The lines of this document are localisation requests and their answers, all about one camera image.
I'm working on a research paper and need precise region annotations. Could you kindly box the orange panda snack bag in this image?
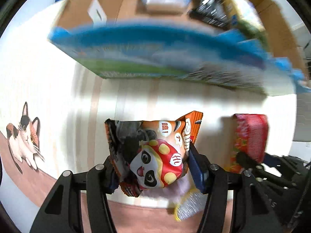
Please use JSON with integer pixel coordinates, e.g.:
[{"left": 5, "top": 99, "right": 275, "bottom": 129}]
[{"left": 104, "top": 111, "right": 203, "bottom": 197}]

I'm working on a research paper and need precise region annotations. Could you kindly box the purple fluffy cloth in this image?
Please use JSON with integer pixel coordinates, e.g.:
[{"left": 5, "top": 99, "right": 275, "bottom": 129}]
[{"left": 140, "top": 173, "right": 195, "bottom": 208}]

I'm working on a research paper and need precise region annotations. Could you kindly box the striped cat table mat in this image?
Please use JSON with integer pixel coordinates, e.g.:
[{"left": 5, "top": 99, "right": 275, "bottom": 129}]
[{"left": 1, "top": 1, "right": 297, "bottom": 232}]

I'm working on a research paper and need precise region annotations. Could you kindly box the yellow sponge pack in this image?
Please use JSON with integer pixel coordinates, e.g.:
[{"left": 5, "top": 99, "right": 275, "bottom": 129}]
[{"left": 224, "top": 0, "right": 265, "bottom": 32}]

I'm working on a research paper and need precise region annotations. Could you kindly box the brown cardboard box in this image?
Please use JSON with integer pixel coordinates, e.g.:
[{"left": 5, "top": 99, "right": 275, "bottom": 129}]
[{"left": 49, "top": 0, "right": 310, "bottom": 96}]

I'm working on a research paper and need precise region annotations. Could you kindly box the red snack pack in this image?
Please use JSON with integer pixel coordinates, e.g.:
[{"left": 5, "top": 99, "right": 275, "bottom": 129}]
[{"left": 229, "top": 114, "right": 269, "bottom": 173}]

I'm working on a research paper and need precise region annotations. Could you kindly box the black snack packet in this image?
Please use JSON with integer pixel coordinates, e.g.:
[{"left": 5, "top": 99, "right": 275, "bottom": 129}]
[{"left": 188, "top": 0, "right": 229, "bottom": 30}]

